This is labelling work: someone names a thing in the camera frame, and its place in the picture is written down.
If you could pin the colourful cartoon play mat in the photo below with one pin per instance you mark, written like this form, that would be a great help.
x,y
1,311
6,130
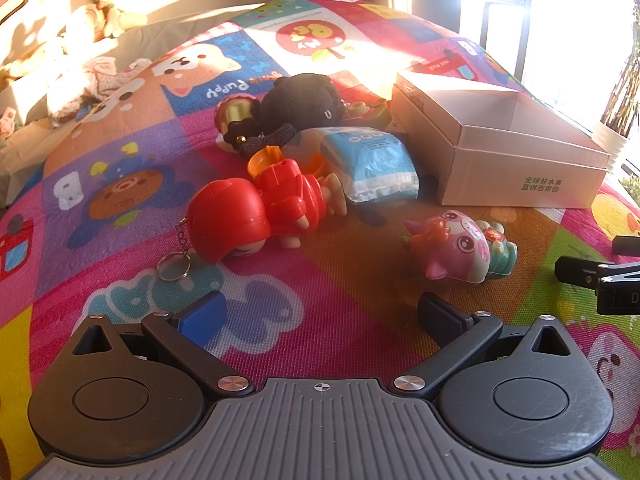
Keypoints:
x,y
350,285

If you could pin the small multicoloured toy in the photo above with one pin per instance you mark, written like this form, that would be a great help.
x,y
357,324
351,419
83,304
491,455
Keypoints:
x,y
365,112

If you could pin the potted plant white pot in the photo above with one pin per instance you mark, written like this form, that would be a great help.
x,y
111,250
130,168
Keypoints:
x,y
612,145

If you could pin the blue tissue packet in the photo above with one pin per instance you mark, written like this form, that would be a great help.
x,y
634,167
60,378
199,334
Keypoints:
x,y
370,160

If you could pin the black plush toy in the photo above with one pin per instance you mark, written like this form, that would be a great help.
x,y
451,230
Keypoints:
x,y
300,102

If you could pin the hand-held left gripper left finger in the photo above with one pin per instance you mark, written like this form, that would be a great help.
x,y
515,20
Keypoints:
x,y
202,317

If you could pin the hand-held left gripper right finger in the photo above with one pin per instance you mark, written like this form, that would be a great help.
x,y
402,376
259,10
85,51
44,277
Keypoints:
x,y
442,320

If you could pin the white cardboard box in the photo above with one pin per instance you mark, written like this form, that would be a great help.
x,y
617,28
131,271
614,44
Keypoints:
x,y
500,175

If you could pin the orange plastic toy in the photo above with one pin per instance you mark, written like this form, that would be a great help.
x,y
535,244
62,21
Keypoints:
x,y
262,160

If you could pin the black-haired doll figurine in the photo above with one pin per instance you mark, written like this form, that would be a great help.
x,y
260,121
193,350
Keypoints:
x,y
232,110

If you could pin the tan plush toy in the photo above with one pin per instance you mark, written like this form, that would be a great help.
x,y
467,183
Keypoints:
x,y
117,12

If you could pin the pink crumpled cloth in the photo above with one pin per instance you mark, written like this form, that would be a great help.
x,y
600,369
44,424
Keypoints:
x,y
95,82

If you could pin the pink pig plush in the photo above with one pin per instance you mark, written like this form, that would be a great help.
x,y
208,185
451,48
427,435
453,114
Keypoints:
x,y
6,122

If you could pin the yellow plush toy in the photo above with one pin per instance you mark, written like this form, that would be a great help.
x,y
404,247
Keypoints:
x,y
80,25

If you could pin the pink cartoon figurine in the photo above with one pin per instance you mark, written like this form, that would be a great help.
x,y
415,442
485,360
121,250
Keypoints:
x,y
460,245

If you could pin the window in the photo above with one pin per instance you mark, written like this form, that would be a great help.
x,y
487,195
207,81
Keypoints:
x,y
560,20

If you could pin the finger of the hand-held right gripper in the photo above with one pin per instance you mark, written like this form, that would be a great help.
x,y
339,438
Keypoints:
x,y
627,245
585,270

